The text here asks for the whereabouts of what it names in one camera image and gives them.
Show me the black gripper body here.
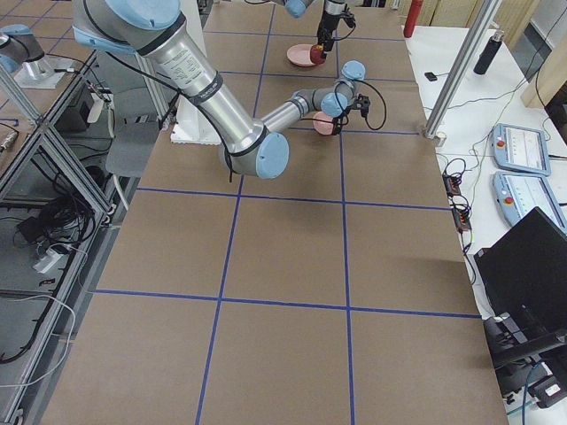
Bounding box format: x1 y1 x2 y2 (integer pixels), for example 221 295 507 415
318 11 340 41
331 115 349 135

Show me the pink bowl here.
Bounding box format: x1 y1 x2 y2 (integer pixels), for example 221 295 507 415
312 112 336 135

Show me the red apple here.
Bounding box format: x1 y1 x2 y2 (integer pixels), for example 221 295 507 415
309 44 326 66

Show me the pink plate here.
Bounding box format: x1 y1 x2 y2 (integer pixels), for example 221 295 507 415
286 43 316 67

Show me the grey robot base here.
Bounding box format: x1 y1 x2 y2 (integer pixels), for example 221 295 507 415
1 24 74 89

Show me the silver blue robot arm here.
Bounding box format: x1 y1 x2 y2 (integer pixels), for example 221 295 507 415
286 0 356 67
73 1 366 179

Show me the red bottle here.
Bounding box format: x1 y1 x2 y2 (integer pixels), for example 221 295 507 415
403 0 423 38

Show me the small black square pad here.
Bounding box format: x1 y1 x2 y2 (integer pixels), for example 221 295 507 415
424 72 438 81

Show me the black orange usb hub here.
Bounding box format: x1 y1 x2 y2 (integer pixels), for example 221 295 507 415
451 206 472 234
442 173 462 197

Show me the black water bottle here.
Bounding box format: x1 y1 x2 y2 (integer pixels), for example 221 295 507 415
473 30 505 75

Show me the far blue teach pendant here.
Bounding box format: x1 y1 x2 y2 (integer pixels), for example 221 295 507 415
491 123 551 176

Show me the blue teach pendant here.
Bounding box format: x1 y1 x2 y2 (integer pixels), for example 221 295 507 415
492 171 566 230
491 123 551 176

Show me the near blue teach pendant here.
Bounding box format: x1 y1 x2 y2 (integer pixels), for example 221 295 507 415
492 171 566 230

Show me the black laptop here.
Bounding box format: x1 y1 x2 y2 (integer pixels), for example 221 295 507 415
473 206 567 333

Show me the white power strip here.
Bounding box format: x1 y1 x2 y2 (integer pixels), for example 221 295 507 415
33 247 66 274

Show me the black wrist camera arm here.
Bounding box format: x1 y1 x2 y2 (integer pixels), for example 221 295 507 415
352 93 371 119
340 7 356 29

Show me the aluminium frame post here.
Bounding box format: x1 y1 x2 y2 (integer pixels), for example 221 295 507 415
423 0 501 147

